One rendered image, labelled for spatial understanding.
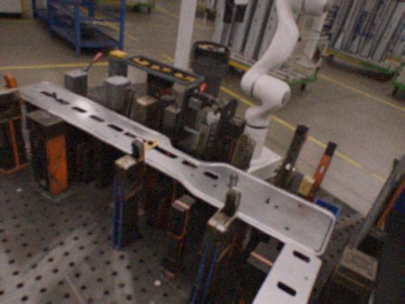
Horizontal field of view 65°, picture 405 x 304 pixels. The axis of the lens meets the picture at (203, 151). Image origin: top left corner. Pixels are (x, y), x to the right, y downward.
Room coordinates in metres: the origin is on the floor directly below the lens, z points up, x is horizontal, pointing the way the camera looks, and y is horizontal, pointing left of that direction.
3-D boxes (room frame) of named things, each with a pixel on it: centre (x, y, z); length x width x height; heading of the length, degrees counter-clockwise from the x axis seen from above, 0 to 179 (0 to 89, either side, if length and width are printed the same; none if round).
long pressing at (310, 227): (1.01, 0.21, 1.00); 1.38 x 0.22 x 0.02; 64
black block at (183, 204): (0.73, 0.02, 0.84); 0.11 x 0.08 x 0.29; 154
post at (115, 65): (1.52, 0.49, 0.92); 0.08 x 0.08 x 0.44; 64
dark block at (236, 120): (1.10, -0.10, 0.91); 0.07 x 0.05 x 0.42; 154
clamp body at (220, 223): (0.64, -0.08, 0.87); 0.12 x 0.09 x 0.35; 154
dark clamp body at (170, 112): (1.20, 0.14, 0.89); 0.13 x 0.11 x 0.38; 154
